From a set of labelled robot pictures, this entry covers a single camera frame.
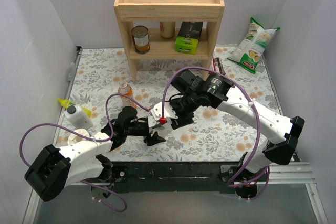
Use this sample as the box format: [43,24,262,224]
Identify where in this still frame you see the clear plastic bottle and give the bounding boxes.
[157,127,172,138]

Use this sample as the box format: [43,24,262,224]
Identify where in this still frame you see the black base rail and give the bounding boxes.
[89,159,270,200]

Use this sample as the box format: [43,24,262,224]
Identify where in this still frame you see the cream cylindrical jar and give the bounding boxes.
[160,21,175,38]

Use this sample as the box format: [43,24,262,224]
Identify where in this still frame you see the orange drink bottle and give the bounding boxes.
[118,81,137,109]

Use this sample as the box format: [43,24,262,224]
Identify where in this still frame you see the brown tin can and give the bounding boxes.
[131,25,150,54]

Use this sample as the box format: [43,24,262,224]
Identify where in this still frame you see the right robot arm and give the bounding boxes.
[169,67,305,183]

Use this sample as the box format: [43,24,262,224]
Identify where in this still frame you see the green wipes pack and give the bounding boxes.
[174,36,199,55]

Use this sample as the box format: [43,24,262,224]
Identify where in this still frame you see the black box on shelf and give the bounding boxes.
[178,22,203,40]

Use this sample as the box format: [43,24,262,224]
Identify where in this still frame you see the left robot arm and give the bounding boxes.
[24,106,166,202]

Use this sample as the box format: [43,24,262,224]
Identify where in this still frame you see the dark red snack bar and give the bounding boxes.
[213,57,226,75]

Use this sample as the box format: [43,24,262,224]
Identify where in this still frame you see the wooden shelf rack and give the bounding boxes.
[114,0,225,82]

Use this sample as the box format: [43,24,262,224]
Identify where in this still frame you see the green chips bag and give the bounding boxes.
[228,17,280,74]

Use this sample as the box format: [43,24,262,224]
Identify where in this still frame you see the yellow squeeze bottle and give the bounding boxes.
[57,99,91,117]

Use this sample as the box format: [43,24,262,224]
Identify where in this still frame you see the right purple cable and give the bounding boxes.
[161,66,271,200]

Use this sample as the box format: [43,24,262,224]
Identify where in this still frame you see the purple cable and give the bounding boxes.
[19,93,153,213]
[161,66,271,200]

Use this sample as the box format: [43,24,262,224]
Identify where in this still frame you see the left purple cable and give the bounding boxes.
[19,93,153,213]

